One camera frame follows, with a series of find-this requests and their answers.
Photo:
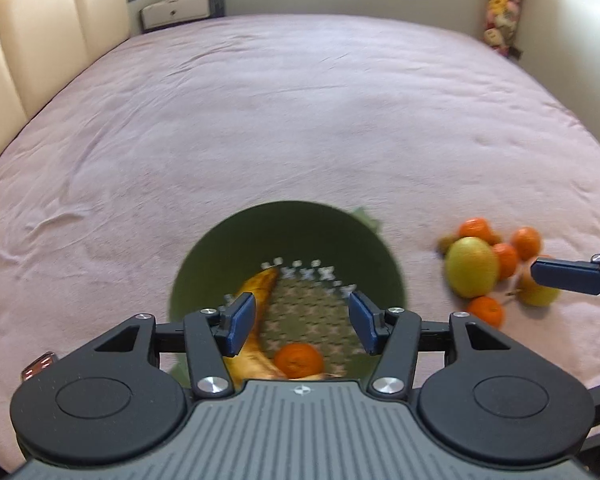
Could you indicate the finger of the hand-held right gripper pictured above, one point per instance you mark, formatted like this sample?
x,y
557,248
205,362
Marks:
x,y
562,275

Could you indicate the orange mandarin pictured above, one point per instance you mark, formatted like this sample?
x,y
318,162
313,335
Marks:
x,y
486,311
526,242
475,230
298,360
506,260

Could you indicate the cream padded headboard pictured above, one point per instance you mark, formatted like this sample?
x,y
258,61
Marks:
x,y
45,35

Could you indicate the green plastic bucket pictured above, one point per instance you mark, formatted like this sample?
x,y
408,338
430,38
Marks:
x,y
210,260

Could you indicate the pile of plush toys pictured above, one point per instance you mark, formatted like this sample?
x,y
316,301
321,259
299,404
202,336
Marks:
x,y
505,5

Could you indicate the pink blanket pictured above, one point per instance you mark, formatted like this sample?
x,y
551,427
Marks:
x,y
280,135

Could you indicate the yellow banana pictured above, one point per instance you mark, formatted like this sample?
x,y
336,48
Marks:
x,y
260,295

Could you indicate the large yellow lemon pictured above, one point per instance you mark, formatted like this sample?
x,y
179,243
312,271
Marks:
x,y
472,266

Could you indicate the white nightstand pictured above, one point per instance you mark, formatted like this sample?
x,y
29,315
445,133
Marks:
x,y
177,12

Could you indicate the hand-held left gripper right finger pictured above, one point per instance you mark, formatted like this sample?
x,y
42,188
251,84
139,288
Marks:
x,y
362,322

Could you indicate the small metallic pink object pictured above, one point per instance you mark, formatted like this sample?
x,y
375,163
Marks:
x,y
40,366

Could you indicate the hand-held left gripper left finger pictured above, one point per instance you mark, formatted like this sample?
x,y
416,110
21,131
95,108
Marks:
x,y
240,322

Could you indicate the brown kiwi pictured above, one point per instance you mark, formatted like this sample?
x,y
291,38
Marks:
x,y
446,245
497,238

